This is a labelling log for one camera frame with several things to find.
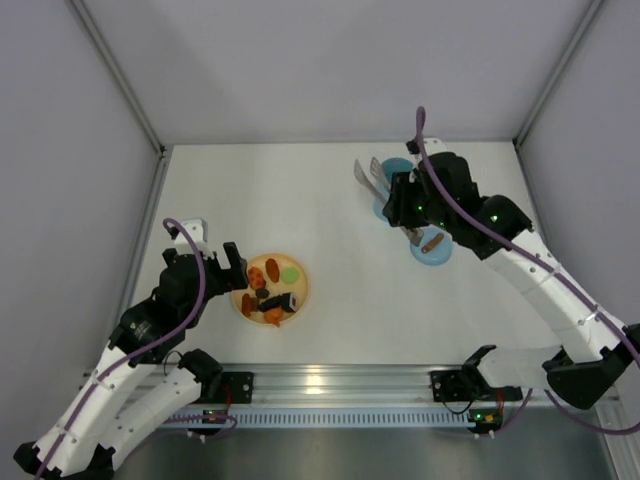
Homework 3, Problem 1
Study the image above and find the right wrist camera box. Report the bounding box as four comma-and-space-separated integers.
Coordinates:
406, 138, 449, 157

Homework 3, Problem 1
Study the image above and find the green round cookie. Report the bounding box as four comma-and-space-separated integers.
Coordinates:
280, 267, 300, 285

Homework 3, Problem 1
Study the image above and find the white slotted cable duct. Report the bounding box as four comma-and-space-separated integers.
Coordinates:
162, 410, 476, 429

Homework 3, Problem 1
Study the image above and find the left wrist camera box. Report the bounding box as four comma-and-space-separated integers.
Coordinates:
168, 218, 209, 255

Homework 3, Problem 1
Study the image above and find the beige round plate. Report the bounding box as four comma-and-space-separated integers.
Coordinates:
232, 253, 310, 328

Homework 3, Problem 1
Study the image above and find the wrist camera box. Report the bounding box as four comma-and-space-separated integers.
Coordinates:
406, 138, 449, 157
168, 218, 209, 255

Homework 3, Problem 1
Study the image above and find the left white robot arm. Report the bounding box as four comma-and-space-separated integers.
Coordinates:
14, 242, 248, 479

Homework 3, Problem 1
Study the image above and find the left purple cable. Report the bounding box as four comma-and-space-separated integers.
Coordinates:
33, 216, 240, 480

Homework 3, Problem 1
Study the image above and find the left aluminium frame post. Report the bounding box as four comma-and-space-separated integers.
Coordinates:
65, 0, 167, 324

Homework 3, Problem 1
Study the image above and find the aluminium frame post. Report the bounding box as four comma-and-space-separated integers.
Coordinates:
513, 0, 608, 366
65, 0, 167, 324

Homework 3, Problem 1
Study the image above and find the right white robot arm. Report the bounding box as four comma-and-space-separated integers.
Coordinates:
382, 152, 639, 410

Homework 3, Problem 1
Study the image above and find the black spiky sea cucumber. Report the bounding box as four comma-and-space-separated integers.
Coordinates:
258, 296, 282, 312

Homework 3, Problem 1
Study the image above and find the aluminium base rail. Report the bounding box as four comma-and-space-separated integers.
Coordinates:
82, 363, 620, 407

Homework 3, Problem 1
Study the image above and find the right aluminium frame post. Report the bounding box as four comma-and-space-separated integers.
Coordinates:
513, 0, 608, 366

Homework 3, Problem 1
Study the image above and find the black sushi roll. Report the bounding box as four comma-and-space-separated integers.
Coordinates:
279, 292, 301, 313

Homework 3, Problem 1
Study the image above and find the orange fried drumstick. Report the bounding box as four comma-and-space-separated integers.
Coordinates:
264, 307, 284, 327

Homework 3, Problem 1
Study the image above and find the blue lunch box cup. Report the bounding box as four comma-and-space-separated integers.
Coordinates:
370, 157, 414, 225

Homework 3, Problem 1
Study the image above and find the spotted orange chicken wing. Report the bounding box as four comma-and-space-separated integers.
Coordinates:
248, 267, 266, 290

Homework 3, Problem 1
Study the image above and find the blue lid with brown handle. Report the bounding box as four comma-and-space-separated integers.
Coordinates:
410, 228, 453, 266

